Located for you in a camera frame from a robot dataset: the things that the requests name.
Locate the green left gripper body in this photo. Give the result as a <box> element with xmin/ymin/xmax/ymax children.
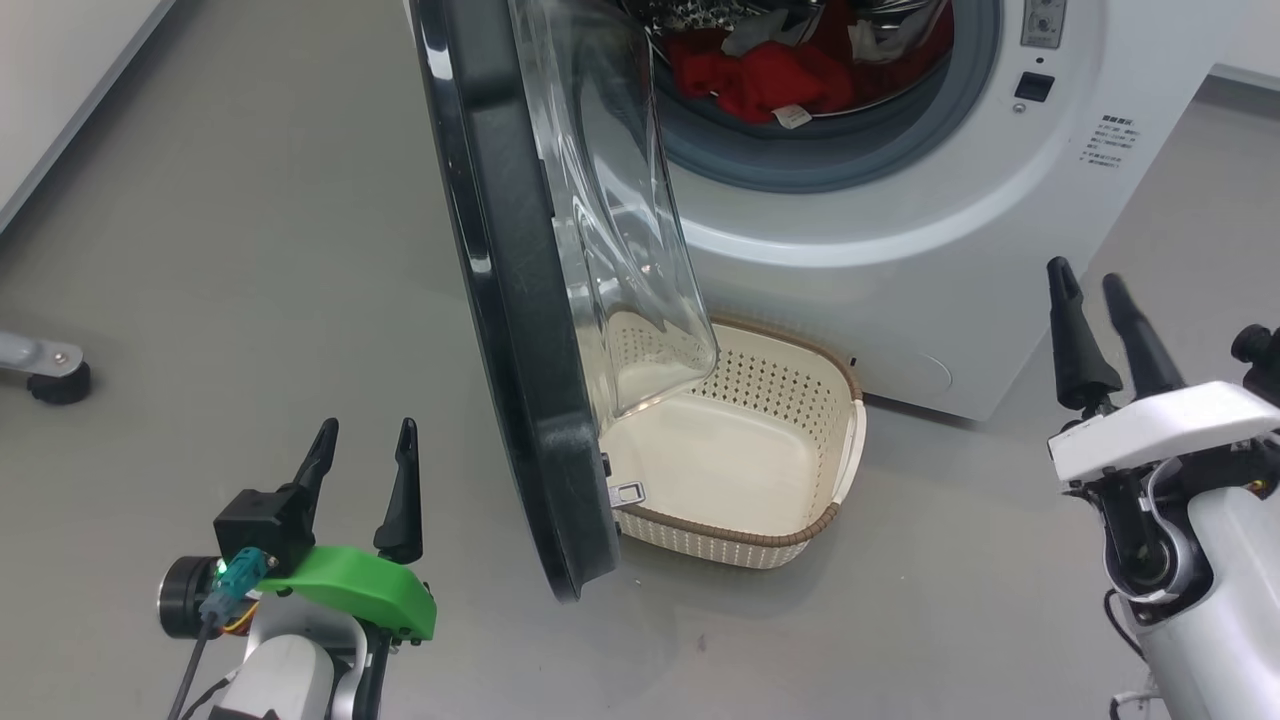
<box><xmin>213</xmin><ymin>487</ymin><xmax>437</xmax><ymax>642</ymax></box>

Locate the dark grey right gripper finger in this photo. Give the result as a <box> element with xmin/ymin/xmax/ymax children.
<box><xmin>1102</xmin><ymin>273</ymin><xmax>1189</xmax><ymax>399</ymax></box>
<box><xmin>1046</xmin><ymin>257</ymin><xmax>1124</xmax><ymax>412</ymax></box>

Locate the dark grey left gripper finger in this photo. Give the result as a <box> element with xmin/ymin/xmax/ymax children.
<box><xmin>374</xmin><ymin>418</ymin><xmax>424</xmax><ymax>564</ymax></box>
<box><xmin>289</xmin><ymin>418</ymin><xmax>340</xmax><ymax>523</ymax></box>

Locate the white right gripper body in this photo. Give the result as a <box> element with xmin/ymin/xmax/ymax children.
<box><xmin>1047</xmin><ymin>380</ymin><xmax>1280</xmax><ymax>488</ymax></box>

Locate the dark round washing machine door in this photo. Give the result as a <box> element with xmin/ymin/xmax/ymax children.
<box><xmin>408</xmin><ymin>0</ymin><xmax>721</xmax><ymax>604</ymax></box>

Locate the red garment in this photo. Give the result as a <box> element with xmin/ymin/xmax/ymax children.
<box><xmin>815</xmin><ymin>0</ymin><xmax>954</xmax><ymax>109</ymax></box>
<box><xmin>668</xmin><ymin>28</ymin><xmax>857</xmax><ymax>129</ymax></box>

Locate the white grey garment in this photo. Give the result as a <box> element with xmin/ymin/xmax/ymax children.
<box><xmin>846</xmin><ymin>0</ymin><xmax>949</xmax><ymax>67</ymax></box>

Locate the leopard print garment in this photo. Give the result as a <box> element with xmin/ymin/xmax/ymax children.
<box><xmin>655</xmin><ymin>0</ymin><xmax>763</xmax><ymax>33</ymax></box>

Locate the white front-load washing machine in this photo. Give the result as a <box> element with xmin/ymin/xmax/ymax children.
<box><xmin>404</xmin><ymin>0</ymin><xmax>1256</xmax><ymax>422</ymax></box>

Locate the cream perforated laundry basket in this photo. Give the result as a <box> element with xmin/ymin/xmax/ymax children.
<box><xmin>598</xmin><ymin>312</ymin><xmax>867</xmax><ymax>571</ymax></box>

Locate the grey metal caster foot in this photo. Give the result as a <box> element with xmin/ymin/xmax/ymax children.
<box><xmin>0</xmin><ymin>330</ymin><xmax>93</xmax><ymax>406</ymax></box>

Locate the white partition panel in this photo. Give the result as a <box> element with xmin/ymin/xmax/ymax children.
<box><xmin>0</xmin><ymin>0</ymin><xmax>179</xmax><ymax>233</ymax></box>
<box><xmin>1205</xmin><ymin>0</ymin><xmax>1280</xmax><ymax>97</ymax></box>

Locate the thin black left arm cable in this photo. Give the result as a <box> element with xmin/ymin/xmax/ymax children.
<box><xmin>165</xmin><ymin>610</ymin><xmax>216</xmax><ymax>720</ymax></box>

